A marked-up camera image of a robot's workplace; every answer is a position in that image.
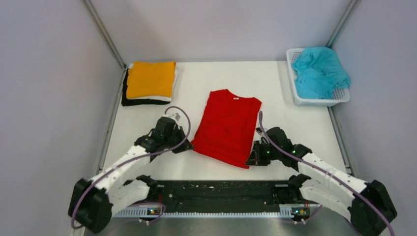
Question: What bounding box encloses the right aluminium corner post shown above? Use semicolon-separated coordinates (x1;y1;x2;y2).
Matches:
326;0;361;48

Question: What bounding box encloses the white plastic basket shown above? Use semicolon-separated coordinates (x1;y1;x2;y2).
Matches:
286;48;351;107

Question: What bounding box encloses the orange folded t-shirt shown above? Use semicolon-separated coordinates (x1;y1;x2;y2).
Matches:
126;60;177;100

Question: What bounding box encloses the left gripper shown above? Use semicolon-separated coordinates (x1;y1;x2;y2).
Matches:
163;125;194;153

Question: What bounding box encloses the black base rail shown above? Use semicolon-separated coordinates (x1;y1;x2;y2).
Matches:
141;180;316;215

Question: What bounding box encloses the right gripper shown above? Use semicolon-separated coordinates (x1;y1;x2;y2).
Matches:
245;140;281;166

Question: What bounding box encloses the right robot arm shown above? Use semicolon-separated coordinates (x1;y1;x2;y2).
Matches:
246;127;398;236

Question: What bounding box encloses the teal t-shirt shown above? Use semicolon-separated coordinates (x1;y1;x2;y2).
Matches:
291;47;351;99

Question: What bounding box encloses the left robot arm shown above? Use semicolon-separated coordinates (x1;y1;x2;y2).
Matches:
68;113;193;234

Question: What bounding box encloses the red t-shirt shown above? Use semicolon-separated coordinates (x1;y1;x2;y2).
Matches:
191;89;262;169

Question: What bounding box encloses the left aluminium corner post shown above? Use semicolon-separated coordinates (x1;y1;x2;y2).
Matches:
81;0;126;68

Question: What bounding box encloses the black folded t-shirt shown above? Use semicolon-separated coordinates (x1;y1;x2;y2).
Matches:
121;69;172;107

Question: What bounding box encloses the aluminium corner post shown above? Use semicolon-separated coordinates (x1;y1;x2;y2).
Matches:
326;0;361;48
81;0;126;68

